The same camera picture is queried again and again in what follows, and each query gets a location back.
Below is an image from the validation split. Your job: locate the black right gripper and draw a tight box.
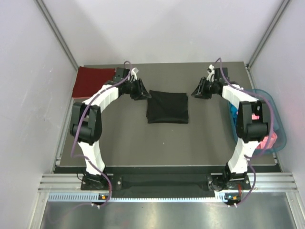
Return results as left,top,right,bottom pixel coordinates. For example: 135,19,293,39
191,78,217,100

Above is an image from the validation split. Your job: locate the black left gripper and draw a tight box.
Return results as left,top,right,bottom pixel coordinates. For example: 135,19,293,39
123,78,151,101

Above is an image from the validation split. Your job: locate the black t shirt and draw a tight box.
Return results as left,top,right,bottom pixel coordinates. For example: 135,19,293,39
146,90,189,124

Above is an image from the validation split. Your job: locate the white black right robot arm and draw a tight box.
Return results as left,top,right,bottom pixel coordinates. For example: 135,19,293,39
192,77,272,191

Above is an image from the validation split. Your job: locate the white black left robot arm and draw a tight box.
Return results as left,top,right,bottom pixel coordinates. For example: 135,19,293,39
70,76,151,190

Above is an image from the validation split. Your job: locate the blue t shirt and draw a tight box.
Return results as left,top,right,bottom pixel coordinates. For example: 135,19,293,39
229,103,238,125

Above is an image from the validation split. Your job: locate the folded dark red t shirt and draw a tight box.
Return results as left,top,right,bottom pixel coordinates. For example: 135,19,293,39
72,67,115,98

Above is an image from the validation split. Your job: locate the teal plastic laundry basket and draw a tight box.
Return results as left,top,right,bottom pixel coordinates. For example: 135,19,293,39
227,89,286,155

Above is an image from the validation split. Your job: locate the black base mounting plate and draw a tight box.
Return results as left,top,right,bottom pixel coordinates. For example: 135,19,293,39
80,166,251,198

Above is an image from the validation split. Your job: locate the grey slotted cable duct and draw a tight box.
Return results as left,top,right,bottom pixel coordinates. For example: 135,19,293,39
48,192,237,203

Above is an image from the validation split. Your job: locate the right aluminium corner post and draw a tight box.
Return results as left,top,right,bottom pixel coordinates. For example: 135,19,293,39
246,0,291,70

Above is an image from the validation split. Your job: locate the aluminium corner post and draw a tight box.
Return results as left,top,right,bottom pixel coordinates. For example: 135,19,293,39
246,0,291,70
34,0,79,71

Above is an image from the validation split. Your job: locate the left aluminium corner post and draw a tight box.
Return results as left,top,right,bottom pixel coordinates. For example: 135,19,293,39
34,0,79,71

